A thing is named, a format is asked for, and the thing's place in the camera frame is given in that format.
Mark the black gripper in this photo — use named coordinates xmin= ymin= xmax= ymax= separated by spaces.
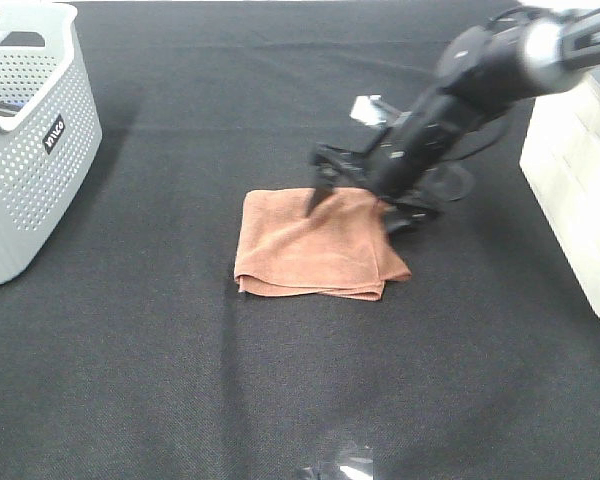
xmin=305 ymin=89 xmax=473 ymax=235

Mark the brown towel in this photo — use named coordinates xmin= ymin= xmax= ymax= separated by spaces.
xmin=234 ymin=188 xmax=411 ymax=301

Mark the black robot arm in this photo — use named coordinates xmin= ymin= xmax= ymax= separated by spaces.
xmin=306 ymin=6 xmax=600 ymax=233

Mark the white storage bin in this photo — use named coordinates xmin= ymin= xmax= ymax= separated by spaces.
xmin=519 ymin=67 xmax=600 ymax=319

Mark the shiny black tape patch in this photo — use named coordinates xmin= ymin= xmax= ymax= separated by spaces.
xmin=294 ymin=441 xmax=374 ymax=480

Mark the black table cloth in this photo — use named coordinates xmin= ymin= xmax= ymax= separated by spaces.
xmin=0 ymin=1 xmax=600 ymax=479

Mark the grey perforated plastic basket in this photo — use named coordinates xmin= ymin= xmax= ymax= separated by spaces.
xmin=0 ymin=2 xmax=102 ymax=285

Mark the dark item in basket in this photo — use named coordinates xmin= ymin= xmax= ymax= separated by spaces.
xmin=0 ymin=101 xmax=24 ymax=117

